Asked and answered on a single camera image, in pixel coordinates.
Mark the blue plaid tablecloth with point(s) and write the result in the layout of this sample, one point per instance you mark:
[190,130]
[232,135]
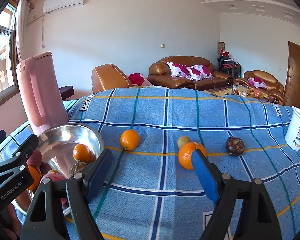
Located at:
[149,190]

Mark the coffee table with items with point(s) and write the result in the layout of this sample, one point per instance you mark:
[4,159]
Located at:
[247,92]

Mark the brown leather sofa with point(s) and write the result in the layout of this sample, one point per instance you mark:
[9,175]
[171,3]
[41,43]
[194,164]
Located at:
[160,74]

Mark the dark dried fruit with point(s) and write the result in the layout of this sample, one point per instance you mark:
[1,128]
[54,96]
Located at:
[235,146]
[78,167]

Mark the dark dried fruit back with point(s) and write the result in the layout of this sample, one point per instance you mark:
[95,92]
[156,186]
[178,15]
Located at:
[235,146]

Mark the yellow-green small fruit front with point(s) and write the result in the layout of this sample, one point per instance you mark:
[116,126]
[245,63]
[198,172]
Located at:
[183,140]

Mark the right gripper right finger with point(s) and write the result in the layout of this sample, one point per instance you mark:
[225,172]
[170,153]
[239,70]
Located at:
[257,220]

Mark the floral pillow sofa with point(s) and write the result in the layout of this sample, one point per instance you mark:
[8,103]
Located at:
[199,72]
[179,70]

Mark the floral pillow right armchair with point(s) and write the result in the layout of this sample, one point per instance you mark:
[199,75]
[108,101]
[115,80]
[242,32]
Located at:
[257,82]

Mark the white cartoon mug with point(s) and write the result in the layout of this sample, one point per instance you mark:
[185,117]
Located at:
[292,136]

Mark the pale curtain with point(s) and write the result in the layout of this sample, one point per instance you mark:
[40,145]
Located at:
[21,20]

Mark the floral pillow right sofa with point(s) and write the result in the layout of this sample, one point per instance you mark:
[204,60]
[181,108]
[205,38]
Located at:
[199,72]

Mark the brown leather armchair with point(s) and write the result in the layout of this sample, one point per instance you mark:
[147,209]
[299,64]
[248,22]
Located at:
[265,82]
[108,76]

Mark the stainless steel bowl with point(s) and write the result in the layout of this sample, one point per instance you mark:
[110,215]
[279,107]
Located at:
[56,146]

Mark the small kumquat orange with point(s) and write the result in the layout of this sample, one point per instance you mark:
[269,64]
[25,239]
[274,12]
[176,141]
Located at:
[36,177]

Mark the white air conditioner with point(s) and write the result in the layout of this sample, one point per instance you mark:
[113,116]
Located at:
[50,6]

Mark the red pillow on armchair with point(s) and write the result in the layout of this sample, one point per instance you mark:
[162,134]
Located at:
[137,79]

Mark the brown leather right armchair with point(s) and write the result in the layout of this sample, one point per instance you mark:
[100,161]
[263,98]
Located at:
[265,82]

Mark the red pomegranate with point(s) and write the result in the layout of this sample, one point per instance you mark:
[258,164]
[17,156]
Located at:
[54,176]

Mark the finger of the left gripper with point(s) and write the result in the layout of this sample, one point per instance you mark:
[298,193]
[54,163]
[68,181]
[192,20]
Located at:
[27,148]

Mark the floral pillow left sofa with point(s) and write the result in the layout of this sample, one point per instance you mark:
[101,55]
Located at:
[179,70]

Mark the dark dried fruit front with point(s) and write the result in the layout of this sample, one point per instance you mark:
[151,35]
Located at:
[78,167]

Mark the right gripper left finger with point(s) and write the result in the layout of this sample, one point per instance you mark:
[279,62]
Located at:
[45,217]

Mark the stacked dark chairs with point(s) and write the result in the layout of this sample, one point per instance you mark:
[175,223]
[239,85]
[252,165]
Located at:
[228,65]

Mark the window with frame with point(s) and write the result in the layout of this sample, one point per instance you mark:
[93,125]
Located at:
[8,82]

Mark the large orange front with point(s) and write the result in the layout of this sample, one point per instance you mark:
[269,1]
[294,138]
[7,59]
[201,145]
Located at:
[185,154]

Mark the pink electric kettle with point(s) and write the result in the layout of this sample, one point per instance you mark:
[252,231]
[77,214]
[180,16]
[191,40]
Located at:
[40,93]

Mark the orange with stem middle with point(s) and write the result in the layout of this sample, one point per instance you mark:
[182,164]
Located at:
[83,154]

